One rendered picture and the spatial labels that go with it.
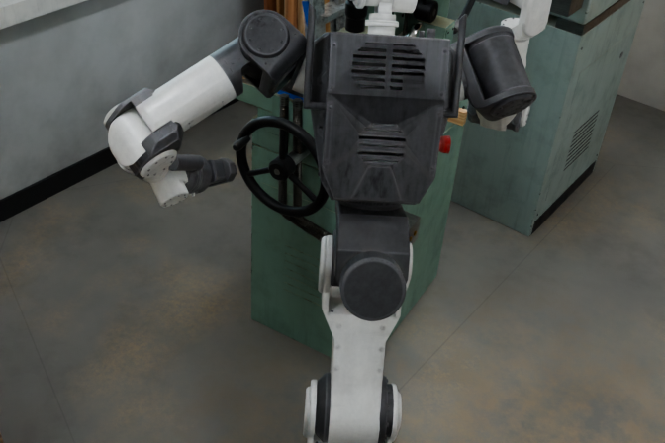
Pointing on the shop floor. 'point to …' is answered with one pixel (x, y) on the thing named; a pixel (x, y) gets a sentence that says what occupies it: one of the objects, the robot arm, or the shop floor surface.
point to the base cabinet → (284, 266)
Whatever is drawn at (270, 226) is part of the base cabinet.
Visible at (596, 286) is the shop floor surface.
